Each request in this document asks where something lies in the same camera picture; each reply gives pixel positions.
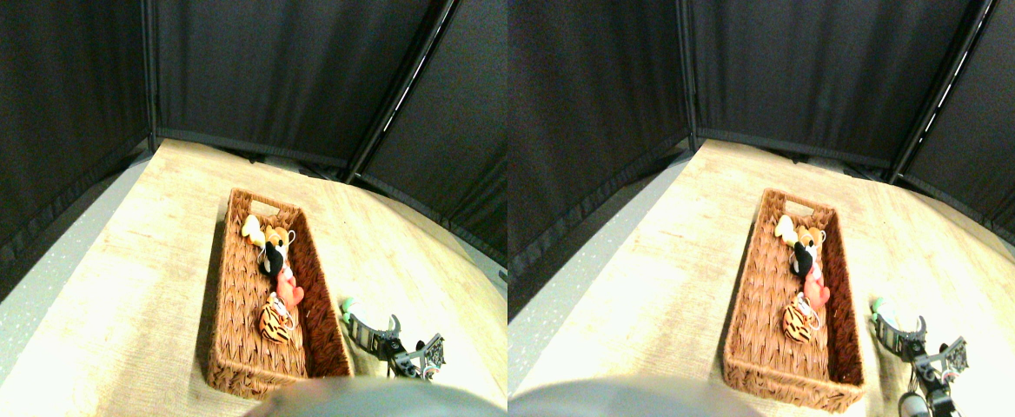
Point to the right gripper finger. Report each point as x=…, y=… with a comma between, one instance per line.
x=893, y=332
x=365, y=330
x=921, y=328
x=394, y=327

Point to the red plush toy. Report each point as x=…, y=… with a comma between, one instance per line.
x=815, y=287
x=289, y=287

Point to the black and white plush toy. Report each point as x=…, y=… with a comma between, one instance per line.
x=273, y=260
x=803, y=260

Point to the orange plush toy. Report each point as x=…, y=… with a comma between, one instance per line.
x=812, y=235
x=281, y=235

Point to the tiger striped plush toy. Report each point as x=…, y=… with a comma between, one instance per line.
x=799, y=323
x=275, y=323

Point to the brown wicker basket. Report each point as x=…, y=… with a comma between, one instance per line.
x=755, y=295
x=238, y=295

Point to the yellow plush toy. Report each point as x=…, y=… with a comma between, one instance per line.
x=252, y=228
x=784, y=228

